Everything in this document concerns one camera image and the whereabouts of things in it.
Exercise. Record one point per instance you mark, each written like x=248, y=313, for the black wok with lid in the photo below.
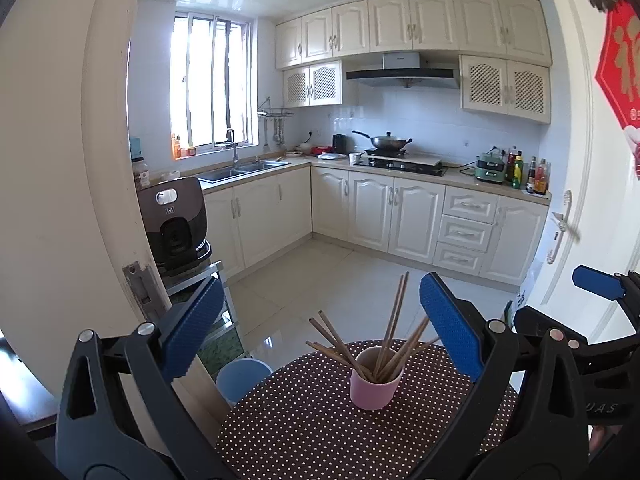
x=386, y=143

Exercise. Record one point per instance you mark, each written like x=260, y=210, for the cream cabinets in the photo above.
x=453, y=225
x=500, y=47

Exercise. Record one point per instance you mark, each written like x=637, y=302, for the wall utensil rack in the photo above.
x=266, y=110

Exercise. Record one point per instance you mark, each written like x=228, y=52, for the metal storage rack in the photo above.
x=202, y=311

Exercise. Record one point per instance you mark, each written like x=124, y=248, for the yellow green bottle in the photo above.
x=517, y=171

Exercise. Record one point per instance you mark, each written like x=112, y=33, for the orange sauce bottle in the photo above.
x=541, y=178

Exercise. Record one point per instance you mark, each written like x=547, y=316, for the white kitchen door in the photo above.
x=588, y=154

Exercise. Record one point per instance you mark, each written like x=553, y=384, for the range hood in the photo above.
x=407, y=70

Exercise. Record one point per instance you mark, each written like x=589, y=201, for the chrome sink faucet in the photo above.
x=234, y=148

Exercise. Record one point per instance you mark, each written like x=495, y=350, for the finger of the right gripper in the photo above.
x=621, y=288
x=530, y=322

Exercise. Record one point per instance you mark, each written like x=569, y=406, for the cream upper cabinets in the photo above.
x=500, y=47

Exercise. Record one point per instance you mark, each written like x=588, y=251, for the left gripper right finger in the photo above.
x=546, y=435

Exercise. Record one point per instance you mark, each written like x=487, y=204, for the door strike plate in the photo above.
x=143, y=287

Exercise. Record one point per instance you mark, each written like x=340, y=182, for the green electric cooker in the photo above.
x=490, y=167

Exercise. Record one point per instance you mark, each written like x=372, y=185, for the brown polka dot tablecloth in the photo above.
x=299, y=423

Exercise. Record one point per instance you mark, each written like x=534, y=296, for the kitchen window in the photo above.
x=210, y=84

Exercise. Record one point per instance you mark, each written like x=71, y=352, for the stainless steel sink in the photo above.
x=242, y=169

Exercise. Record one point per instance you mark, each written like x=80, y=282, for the red container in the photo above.
x=319, y=150

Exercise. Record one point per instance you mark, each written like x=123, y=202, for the cream lower cabinets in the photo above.
x=453, y=225

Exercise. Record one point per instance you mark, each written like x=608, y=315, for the person's right hand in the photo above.
x=598, y=437

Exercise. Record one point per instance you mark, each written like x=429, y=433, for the silver door handle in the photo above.
x=563, y=228

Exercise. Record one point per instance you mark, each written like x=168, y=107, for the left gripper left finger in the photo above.
x=96, y=434

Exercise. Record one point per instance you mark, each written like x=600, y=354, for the black gas stove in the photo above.
x=416, y=165

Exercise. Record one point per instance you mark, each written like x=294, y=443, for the white mug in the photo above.
x=354, y=158

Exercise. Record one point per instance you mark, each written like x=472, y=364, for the pink ceramic cup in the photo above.
x=371, y=396

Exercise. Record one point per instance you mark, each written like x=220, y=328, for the red fu door decoration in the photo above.
x=618, y=71

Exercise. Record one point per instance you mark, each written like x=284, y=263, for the dark sauce bottle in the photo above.
x=531, y=175

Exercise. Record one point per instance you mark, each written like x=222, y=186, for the black electric kettle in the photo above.
x=340, y=144

